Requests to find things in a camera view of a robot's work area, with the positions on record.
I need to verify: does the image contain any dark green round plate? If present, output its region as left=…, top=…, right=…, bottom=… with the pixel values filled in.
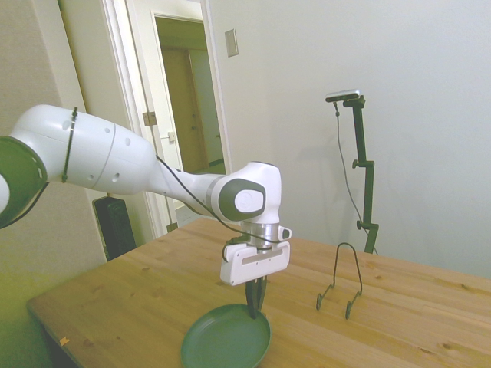
left=180, top=304, right=272, bottom=368

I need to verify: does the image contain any black jointed camera stand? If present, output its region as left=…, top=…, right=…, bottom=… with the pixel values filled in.
left=341, top=95, right=381, bottom=255

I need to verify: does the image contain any black speaker box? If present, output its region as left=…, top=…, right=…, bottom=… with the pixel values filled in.
left=93, top=195, right=137, bottom=262

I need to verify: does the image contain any white door frame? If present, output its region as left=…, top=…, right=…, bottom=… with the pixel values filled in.
left=101, top=0, right=241, bottom=246

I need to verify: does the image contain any brown wooden hallway door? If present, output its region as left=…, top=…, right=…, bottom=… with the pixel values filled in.
left=163, top=48, right=210, bottom=176

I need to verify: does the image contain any black wire plate stand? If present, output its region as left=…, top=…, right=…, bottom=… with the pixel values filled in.
left=315, top=241, right=364, bottom=320

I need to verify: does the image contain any silver camera on stand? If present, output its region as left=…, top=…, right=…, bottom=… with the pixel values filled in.
left=325, top=88, right=362, bottom=104

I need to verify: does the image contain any grey wall switch plate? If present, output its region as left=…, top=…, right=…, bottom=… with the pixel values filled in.
left=224, top=28, right=239, bottom=58

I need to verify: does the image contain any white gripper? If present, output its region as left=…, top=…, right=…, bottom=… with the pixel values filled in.
left=219, top=242, right=292, bottom=320

